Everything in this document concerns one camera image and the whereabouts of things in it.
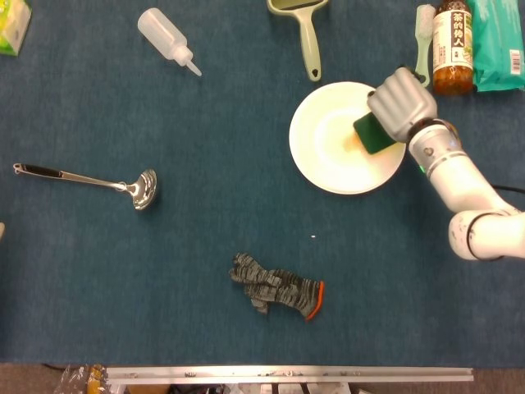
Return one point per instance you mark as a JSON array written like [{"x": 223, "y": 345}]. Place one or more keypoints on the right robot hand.
[{"x": 404, "y": 102}]

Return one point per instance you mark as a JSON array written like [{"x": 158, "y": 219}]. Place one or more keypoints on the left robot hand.
[{"x": 1, "y": 232}]

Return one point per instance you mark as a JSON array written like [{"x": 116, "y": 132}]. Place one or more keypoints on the green yellow sponge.
[{"x": 371, "y": 133}]

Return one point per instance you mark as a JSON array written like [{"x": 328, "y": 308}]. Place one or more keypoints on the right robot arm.
[{"x": 455, "y": 176}]

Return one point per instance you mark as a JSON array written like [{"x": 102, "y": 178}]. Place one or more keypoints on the white round plate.
[{"x": 324, "y": 156}]

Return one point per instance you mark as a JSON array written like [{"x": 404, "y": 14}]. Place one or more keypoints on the light green scrubbing brush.
[{"x": 423, "y": 41}]

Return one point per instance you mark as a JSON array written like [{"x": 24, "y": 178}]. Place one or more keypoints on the tea bottle with label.
[{"x": 452, "y": 49}]

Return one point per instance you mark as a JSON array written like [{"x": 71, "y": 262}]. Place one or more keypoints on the teal plastic package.
[{"x": 498, "y": 41}]

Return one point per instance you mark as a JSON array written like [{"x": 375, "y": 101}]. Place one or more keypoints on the stainless steel ladle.
[{"x": 143, "y": 191}]

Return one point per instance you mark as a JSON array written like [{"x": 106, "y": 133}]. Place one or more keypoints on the crumpled clear plastic bag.
[{"x": 80, "y": 379}]

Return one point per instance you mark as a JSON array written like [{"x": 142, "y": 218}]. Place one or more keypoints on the blue carpet table mat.
[{"x": 205, "y": 143}]

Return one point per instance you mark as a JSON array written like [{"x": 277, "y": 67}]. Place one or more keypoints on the yellow green tissue pack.
[{"x": 12, "y": 24}]

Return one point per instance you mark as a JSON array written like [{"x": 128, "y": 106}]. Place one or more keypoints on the grey striped work glove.
[{"x": 283, "y": 289}]

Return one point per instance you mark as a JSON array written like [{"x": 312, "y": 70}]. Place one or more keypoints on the translucent plastic squeeze bottle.
[{"x": 162, "y": 33}]

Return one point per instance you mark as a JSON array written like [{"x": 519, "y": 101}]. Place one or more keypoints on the aluminium profile rail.
[{"x": 287, "y": 373}]

